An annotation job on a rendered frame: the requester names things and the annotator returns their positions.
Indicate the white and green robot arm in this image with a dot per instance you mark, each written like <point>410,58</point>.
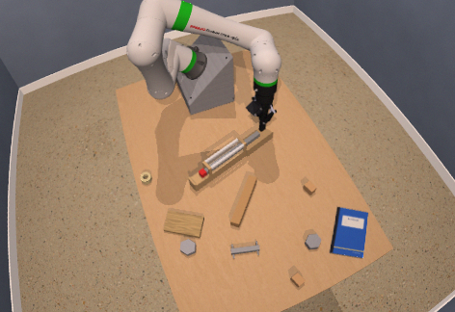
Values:
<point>144,49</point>

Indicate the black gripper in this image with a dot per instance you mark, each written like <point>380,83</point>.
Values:
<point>263,118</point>

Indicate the blue notebook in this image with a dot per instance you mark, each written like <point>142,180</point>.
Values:
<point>349,232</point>

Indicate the brown wooden bar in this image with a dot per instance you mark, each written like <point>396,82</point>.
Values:
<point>243,202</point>

